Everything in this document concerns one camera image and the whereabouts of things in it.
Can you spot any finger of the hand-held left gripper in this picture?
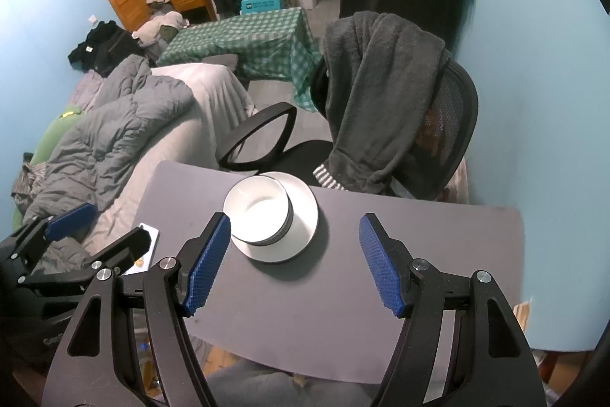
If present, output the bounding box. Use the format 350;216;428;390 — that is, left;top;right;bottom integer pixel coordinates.
0;203;98;267
19;228;153;286

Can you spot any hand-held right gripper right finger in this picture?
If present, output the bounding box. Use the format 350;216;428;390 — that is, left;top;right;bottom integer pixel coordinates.
358;212;546;407

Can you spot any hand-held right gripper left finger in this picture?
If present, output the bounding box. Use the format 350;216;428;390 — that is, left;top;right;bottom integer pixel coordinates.
42;211;232;407

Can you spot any white bowl ribbed grey outside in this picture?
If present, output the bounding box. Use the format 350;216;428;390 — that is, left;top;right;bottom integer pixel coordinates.
271;185;295;243
267;178;293;246
222;175;290;246

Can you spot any white plate black rim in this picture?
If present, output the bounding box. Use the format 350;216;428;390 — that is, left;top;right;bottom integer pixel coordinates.
233;172;319;265

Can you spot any white smartphone with stickers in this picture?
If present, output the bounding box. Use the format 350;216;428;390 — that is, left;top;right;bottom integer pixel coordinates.
136;223;161;269

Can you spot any green pillow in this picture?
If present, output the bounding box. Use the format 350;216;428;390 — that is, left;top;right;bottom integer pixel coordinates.
14;104;85;217

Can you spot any grey quilted duvet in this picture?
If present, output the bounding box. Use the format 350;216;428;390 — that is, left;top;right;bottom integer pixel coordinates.
12;54;196;260

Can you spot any black mesh office chair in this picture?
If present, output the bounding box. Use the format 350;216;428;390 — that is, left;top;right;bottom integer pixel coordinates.
217;54;478;200

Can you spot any light grey blanket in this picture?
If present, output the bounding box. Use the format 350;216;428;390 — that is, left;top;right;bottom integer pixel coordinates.
152;64;259;160

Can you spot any dark grey fleece robe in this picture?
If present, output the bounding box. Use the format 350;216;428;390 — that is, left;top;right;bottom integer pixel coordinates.
310;10;451;196

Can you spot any black clothes pile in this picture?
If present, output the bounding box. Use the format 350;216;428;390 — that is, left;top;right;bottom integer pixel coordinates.
67;21;144;75

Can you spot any cardboard box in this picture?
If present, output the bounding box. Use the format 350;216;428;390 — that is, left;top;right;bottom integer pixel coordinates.
536;350;594;391

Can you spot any beige clothes pile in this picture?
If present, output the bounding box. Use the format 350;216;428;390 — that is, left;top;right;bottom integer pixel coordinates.
132;11;190;51

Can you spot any green checked tablecloth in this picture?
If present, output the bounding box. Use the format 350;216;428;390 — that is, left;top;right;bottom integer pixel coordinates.
157;6;322;112

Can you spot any teal plastic crate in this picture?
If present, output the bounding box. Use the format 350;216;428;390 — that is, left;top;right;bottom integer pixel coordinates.
241;0;283;15

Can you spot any wooden frame strip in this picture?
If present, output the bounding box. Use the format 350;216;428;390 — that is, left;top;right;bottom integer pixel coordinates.
512;302;533;337

